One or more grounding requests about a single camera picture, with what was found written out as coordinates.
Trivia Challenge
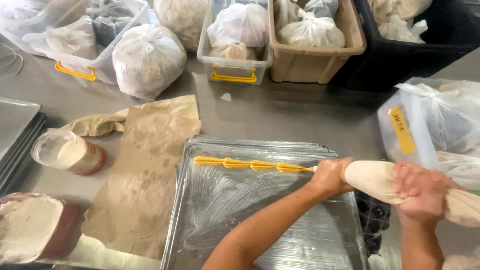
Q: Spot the person's right hand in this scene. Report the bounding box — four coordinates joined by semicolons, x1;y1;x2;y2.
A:
392;161;454;223

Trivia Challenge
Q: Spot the white knotted plastic bag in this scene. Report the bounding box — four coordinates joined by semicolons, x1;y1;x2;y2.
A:
207;3;270;49

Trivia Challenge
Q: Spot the cream cloth piping bag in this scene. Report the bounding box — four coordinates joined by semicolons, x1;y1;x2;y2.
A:
312;160;480;229

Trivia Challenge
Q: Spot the pale plastic bag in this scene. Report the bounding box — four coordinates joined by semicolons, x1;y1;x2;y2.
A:
442;245;480;270

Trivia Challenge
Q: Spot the person's left hand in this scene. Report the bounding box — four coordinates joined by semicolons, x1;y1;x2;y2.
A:
309;157;355;198

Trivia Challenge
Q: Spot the yellow piped dough strip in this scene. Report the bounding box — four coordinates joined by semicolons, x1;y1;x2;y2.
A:
223;157;252;169
276;162;315;174
193;156;225;167
250;160;279;172

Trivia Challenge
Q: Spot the stack of dark metal trays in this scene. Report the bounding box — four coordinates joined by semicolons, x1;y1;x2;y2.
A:
0;97;48;196

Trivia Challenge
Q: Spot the tan plastic bin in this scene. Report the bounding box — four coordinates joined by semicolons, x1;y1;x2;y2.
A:
268;0;368;84

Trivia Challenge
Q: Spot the greased metal baking tray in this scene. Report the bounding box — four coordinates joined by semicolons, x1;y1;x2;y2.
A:
160;142;370;270

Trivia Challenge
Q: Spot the clear plastic container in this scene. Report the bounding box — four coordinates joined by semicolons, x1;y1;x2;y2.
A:
376;77;480;193

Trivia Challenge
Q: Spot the clear plastic ring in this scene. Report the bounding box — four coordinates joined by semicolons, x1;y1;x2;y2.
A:
0;42;24;80

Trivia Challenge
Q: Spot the yellow tape label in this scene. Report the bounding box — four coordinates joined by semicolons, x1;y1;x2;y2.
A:
389;104;417;156

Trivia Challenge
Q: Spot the large round white plastic bag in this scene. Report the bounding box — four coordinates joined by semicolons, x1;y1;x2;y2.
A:
112;23;188;101

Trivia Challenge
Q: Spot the small grey plastic bag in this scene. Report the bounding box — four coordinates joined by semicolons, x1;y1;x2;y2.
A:
303;0;340;19

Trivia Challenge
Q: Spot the translucent knotted plastic bag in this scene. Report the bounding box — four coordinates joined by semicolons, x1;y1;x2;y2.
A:
395;80;480;155

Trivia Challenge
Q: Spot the clear plastic jar of flour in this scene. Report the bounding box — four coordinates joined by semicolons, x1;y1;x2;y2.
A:
31;128;107;176

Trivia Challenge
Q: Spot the stained brown paper sheet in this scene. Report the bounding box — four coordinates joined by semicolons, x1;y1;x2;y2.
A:
80;95;202;261

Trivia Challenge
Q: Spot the black mesh bag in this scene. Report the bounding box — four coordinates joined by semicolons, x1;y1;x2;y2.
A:
354;190;392;258

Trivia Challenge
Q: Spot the red open flour bag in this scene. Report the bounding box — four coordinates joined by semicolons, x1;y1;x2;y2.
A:
0;192;85;265

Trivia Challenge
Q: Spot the large cream plastic bag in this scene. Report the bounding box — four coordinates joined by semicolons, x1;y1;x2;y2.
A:
367;0;434;25

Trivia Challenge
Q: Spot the dark filled plastic bag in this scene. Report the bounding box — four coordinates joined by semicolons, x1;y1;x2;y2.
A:
91;15;134;48

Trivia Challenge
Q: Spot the plastic bag of brown contents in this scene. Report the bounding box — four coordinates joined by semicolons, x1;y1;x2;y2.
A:
208;42;258;61

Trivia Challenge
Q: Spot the white tied plastic bag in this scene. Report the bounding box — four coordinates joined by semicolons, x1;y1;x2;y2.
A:
277;9;347;49

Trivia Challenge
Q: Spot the small clear bin yellow handle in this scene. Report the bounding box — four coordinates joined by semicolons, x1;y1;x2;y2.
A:
196;0;274;85

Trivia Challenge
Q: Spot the large clear bin yellow handle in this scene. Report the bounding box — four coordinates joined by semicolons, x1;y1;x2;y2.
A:
0;0;151;85

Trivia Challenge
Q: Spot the black plastic bin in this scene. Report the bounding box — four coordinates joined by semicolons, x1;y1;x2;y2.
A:
331;0;480;93

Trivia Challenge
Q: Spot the translucent bag of beige pieces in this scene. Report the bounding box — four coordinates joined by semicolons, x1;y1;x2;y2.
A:
153;0;211;53

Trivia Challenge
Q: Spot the bare metal baking tray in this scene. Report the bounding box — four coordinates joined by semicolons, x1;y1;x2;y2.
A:
175;134;340;181

